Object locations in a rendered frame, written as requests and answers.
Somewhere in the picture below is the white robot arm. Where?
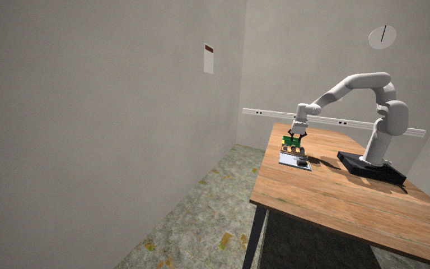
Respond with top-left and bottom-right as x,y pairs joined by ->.
294,72 -> 408,166

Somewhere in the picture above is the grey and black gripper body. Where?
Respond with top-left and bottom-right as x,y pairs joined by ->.
291,120 -> 306,135

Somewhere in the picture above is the pale yellow flat board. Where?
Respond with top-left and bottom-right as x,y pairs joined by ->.
280,140 -> 307,156

